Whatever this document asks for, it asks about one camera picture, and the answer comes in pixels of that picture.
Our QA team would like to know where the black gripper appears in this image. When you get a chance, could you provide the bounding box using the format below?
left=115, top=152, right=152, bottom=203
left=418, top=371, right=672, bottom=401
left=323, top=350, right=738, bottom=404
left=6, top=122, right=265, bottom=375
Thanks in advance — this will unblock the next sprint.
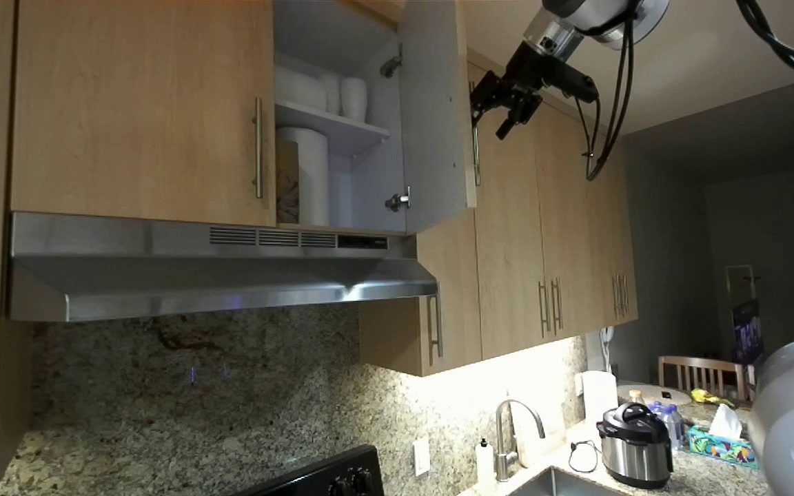
left=469, top=40, right=600, bottom=142

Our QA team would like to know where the wood cabinet door white inside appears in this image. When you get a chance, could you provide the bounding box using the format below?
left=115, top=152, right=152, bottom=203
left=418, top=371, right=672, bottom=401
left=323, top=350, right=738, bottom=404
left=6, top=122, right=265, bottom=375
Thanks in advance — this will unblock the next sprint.
left=399, top=0, right=480, bottom=233

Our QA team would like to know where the narrow long wood cabinet door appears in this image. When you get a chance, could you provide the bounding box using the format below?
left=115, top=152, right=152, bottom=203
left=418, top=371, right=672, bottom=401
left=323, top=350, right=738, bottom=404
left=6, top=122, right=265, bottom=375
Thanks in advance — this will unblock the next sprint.
left=356, top=51, right=484, bottom=378

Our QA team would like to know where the wide light wood cabinet door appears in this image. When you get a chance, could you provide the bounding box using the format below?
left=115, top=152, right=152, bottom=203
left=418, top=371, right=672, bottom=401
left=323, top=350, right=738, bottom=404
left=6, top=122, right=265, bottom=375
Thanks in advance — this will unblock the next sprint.
left=9, top=0, right=279, bottom=229

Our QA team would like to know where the black electric stove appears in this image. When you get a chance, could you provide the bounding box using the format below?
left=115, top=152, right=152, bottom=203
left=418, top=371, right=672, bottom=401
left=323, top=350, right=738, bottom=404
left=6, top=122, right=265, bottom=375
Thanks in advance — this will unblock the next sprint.
left=228, top=443, right=385, bottom=496

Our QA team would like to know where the small white paper roll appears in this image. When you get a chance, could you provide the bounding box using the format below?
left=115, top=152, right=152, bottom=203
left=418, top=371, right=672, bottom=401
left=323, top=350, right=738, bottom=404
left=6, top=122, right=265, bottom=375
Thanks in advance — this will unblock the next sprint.
left=340, top=75, right=369, bottom=123

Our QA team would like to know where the large white paper roll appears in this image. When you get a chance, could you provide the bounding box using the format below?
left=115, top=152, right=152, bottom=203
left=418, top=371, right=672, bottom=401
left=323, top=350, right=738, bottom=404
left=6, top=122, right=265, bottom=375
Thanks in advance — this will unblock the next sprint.
left=272, top=60, right=345, bottom=118

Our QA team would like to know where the white paper towel roll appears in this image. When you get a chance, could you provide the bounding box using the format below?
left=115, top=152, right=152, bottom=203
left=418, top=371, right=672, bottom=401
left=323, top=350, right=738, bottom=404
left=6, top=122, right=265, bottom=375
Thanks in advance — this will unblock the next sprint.
left=279, top=123, right=334, bottom=229

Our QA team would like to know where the brown cardboard box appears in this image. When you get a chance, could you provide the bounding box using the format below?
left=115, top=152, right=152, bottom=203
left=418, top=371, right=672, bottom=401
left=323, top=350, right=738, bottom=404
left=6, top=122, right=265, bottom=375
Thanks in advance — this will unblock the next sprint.
left=272, top=134, right=303, bottom=225

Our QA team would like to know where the white countertop container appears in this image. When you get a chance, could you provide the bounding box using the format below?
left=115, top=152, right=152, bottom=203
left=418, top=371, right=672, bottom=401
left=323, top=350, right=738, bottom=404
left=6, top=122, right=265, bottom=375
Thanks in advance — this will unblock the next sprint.
left=581, top=370, right=621, bottom=423

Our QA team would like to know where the wooden chair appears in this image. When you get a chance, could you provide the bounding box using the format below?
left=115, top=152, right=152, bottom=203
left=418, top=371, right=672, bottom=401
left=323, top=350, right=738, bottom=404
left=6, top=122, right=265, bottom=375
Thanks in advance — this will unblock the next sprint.
left=657, top=352, right=757, bottom=404

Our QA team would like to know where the chrome sink faucet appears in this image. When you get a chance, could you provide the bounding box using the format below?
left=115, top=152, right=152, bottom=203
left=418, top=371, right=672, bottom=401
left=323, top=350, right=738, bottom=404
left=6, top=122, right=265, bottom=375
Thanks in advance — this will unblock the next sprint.
left=490, top=397, right=549, bottom=481

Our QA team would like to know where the clear plastic bottle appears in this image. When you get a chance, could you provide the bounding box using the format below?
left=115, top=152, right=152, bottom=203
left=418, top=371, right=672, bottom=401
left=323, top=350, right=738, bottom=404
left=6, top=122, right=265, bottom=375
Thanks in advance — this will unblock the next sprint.
left=649, top=393, right=690, bottom=451

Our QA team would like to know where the white soap bottle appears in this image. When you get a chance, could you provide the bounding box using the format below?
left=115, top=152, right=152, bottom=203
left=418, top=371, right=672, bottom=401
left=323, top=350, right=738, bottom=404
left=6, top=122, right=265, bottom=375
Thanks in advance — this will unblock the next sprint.
left=473, top=436, right=500, bottom=487

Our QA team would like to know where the stainless steel range hood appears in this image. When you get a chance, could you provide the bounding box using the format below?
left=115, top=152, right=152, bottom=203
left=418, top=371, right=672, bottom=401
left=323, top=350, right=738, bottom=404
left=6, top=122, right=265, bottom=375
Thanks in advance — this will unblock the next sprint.
left=6, top=210, right=440, bottom=326

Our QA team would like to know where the steel pressure cooker black lid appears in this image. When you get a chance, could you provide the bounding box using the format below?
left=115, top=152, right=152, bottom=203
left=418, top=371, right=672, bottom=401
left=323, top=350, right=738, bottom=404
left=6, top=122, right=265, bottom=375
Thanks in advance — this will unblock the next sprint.
left=595, top=400, right=675, bottom=490

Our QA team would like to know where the stainless steel sink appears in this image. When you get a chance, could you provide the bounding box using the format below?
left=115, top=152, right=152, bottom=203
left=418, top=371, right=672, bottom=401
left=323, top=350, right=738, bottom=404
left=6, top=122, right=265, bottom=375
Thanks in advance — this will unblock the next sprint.
left=505, top=466, right=629, bottom=496

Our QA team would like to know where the colourful tissue box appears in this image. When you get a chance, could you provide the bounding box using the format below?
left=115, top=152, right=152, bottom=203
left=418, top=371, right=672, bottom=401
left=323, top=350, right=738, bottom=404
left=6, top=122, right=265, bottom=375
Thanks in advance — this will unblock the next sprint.
left=684, top=401, right=757, bottom=466

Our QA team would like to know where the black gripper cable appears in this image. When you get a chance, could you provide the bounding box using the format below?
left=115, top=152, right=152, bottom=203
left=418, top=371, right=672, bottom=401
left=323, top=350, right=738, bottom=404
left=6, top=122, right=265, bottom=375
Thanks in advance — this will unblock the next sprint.
left=580, top=10, right=642, bottom=181

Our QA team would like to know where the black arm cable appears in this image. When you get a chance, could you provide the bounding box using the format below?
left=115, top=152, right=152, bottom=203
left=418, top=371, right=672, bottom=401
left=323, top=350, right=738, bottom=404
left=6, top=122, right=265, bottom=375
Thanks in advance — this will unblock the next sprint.
left=735, top=0, right=794, bottom=80

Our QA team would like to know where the dark hanging wall item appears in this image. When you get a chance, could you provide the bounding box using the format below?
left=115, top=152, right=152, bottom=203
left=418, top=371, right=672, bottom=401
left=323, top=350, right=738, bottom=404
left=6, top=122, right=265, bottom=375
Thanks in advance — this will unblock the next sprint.
left=724, top=264, right=767, bottom=367

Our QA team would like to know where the white wall outlet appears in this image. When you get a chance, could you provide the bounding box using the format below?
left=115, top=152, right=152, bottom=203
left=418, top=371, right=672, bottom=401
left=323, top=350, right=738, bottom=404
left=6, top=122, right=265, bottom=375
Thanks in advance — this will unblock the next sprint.
left=411, top=436, right=433, bottom=479

